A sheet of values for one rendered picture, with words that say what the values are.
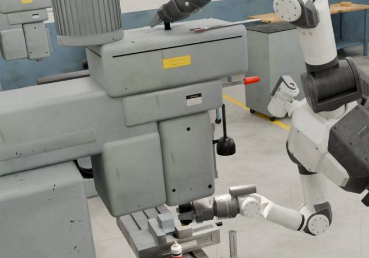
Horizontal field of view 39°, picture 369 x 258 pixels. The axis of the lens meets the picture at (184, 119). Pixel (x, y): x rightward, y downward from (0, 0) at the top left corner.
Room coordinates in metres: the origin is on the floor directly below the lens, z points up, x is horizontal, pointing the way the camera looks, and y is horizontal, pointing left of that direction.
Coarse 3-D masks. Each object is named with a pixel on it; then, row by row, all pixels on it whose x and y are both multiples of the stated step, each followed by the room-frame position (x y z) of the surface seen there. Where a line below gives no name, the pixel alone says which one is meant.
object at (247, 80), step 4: (256, 76) 1.66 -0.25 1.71; (244, 80) 1.64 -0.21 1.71; (248, 80) 1.64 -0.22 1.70; (252, 80) 1.65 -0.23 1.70; (256, 80) 1.65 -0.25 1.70; (224, 84) 1.62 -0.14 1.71; (228, 84) 1.62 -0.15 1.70; (232, 84) 1.63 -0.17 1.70; (236, 84) 1.63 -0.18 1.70; (240, 84) 1.64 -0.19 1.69; (244, 84) 1.65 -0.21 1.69; (248, 84) 1.65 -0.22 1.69
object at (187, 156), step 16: (208, 112) 1.61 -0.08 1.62; (160, 128) 1.55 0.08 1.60; (176, 128) 1.56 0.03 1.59; (192, 128) 1.58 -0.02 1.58; (208, 128) 1.60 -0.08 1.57; (160, 144) 1.55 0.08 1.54; (176, 144) 1.56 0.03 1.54; (192, 144) 1.58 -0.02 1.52; (208, 144) 1.60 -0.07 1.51; (176, 160) 1.56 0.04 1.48; (192, 160) 1.57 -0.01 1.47; (208, 160) 1.60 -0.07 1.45; (176, 176) 1.55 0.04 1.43; (192, 176) 1.57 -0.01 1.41; (208, 176) 1.59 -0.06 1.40; (176, 192) 1.55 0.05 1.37; (192, 192) 1.57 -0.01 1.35; (208, 192) 1.59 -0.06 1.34
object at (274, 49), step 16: (256, 32) 6.14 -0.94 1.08; (272, 32) 5.94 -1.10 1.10; (288, 32) 6.05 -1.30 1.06; (256, 48) 6.15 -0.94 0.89; (272, 48) 5.95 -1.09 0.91; (288, 48) 6.05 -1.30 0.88; (256, 64) 6.16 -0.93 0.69; (272, 64) 5.94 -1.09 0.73; (288, 64) 6.04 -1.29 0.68; (304, 64) 6.15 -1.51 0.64; (272, 80) 5.94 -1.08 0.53; (256, 96) 6.19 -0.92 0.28; (272, 96) 5.94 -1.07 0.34; (304, 96) 6.15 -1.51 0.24
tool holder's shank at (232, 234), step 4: (228, 232) 1.34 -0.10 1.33; (232, 232) 1.34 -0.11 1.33; (236, 232) 1.34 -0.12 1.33; (228, 236) 1.34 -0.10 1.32; (232, 236) 1.33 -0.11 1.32; (236, 236) 1.33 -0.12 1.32; (232, 240) 1.33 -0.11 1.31; (236, 240) 1.33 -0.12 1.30; (232, 244) 1.33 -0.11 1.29; (236, 244) 1.33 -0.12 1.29; (232, 248) 1.33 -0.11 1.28; (236, 248) 1.33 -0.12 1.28; (232, 252) 1.33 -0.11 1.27; (236, 252) 1.33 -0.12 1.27; (232, 256) 1.33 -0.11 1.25; (236, 256) 1.33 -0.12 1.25
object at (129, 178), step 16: (112, 144) 1.47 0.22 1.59; (128, 144) 1.48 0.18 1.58; (144, 144) 1.50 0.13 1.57; (96, 160) 1.56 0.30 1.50; (112, 160) 1.46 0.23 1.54; (128, 160) 1.48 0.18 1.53; (144, 160) 1.50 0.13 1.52; (160, 160) 1.52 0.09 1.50; (96, 176) 1.60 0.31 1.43; (112, 176) 1.46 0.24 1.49; (128, 176) 1.48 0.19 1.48; (144, 176) 1.49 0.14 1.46; (160, 176) 1.51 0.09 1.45; (112, 192) 1.46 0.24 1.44; (128, 192) 1.47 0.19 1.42; (144, 192) 1.49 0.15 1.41; (160, 192) 1.51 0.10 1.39; (112, 208) 1.46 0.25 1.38; (128, 208) 1.47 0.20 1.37; (144, 208) 1.49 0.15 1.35
